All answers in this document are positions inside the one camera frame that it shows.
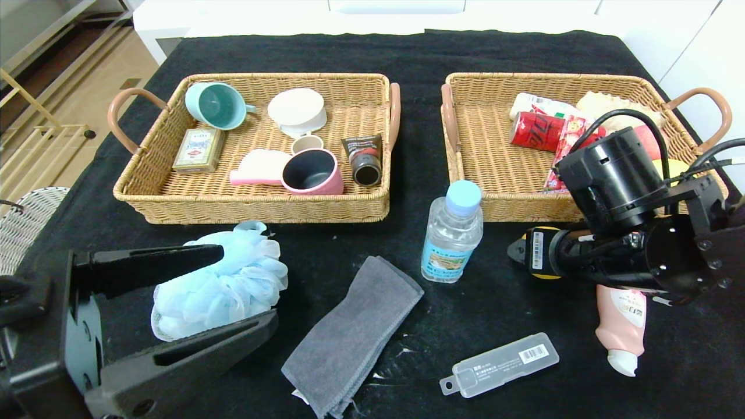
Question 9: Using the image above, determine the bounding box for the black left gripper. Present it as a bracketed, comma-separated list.
[0, 244, 279, 419]

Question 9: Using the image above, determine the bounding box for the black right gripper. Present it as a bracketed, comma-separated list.
[506, 226, 578, 278]

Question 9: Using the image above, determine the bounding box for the yellow pear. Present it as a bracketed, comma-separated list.
[522, 226, 564, 281]

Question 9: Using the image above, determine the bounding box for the clear water bottle blue cap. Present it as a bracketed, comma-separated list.
[421, 180, 484, 284]

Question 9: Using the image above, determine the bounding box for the light blue bath loofah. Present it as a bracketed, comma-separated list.
[151, 221, 289, 343]

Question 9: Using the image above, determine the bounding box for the pink lotion bottle white cap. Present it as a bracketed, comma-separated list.
[595, 285, 647, 378]

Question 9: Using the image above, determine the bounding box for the wicker basket with food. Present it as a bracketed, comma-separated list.
[441, 72, 733, 223]

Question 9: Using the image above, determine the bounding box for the wicker basket with household items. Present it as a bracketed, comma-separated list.
[108, 72, 402, 225]

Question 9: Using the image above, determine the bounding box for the clear plastic case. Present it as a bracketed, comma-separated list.
[439, 332, 560, 399]

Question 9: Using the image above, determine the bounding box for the red cola can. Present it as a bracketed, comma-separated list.
[509, 112, 607, 153]

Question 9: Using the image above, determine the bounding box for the red sausage stick pack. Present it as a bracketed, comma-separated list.
[544, 115, 588, 194]

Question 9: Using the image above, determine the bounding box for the white snack packet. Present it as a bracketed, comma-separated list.
[510, 93, 583, 120]

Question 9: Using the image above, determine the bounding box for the beige bread loaf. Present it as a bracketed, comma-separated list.
[576, 91, 665, 132]

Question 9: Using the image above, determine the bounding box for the white wicker chair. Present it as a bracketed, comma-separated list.
[0, 186, 70, 277]

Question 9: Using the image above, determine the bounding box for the green gold card box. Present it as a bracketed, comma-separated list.
[172, 127, 226, 174]

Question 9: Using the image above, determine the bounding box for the red apple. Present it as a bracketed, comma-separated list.
[633, 124, 669, 162]

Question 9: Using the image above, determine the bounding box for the black cosmetic tube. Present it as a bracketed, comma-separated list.
[341, 134, 384, 187]

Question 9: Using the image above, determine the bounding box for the yellow lemon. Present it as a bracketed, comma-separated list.
[652, 157, 697, 182]

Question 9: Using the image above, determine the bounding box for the grey folded towel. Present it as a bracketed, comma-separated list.
[282, 256, 425, 419]

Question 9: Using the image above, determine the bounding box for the pink mug dark inside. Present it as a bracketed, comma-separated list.
[281, 148, 345, 196]

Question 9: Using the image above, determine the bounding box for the yellow wooden rack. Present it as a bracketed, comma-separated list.
[0, 66, 97, 200]

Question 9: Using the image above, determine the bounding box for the teal cup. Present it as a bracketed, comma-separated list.
[185, 81, 257, 131]

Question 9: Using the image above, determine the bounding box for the small beige cup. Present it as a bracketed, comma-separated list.
[291, 133, 325, 155]

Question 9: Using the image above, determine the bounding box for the white round lid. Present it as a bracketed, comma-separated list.
[268, 87, 328, 139]

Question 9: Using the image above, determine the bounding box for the white cabinet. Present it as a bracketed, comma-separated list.
[134, 0, 618, 63]

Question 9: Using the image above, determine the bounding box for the grey low shelf unit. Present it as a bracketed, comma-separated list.
[0, 0, 137, 75]

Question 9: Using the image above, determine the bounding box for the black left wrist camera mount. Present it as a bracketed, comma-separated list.
[0, 274, 52, 328]

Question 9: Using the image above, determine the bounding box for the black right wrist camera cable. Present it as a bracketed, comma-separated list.
[573, 108, 673, 181]

